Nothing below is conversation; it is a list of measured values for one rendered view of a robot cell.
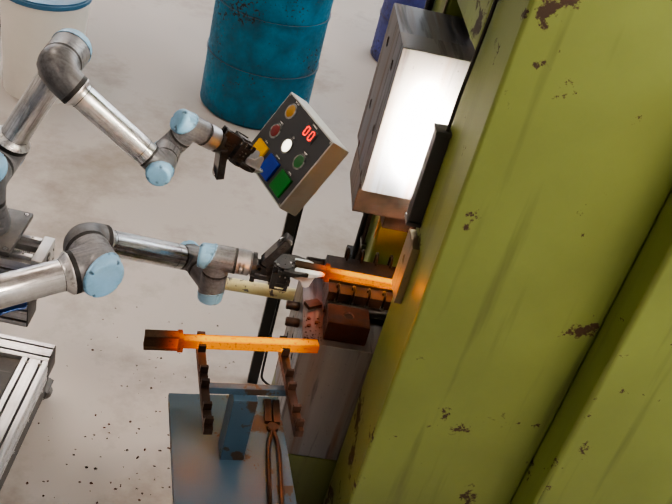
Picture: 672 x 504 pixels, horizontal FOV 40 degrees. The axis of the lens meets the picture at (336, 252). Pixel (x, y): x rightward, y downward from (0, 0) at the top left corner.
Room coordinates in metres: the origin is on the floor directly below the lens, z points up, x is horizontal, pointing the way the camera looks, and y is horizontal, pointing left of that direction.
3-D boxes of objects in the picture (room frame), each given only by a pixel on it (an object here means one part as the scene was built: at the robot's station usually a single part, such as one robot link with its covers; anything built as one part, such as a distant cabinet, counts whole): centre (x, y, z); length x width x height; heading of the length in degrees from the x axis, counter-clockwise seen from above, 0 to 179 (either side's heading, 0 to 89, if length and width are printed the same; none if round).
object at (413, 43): (2.19, -0.21, 1.56); 0.42 x 0.39 x 0.40; 100
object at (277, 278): (2.14, 0.17, 0.98); 0.12 x 0.08 x 0.09; 100
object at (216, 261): (2.11, 0.32, 0.98); 0.11 x 0.08 x 0.09; 100
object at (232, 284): (2.51, 0.16, 0.62); 0.44 x 0.05 x 0.05; 100
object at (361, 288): (2.23, -0.20, 0.96); 0.42 x 0.20 x 0.09; 100
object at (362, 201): (2.23, -0.20, 1.32); 0.42 x 0.20 x 0.10; 100
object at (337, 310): (2.03, -0.08, 0.95); 0.12 x 0.09 x 0.07; 100
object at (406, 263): (1.90, -0.18, 1.27); 0.09 x 0.02 x 0.17; 10
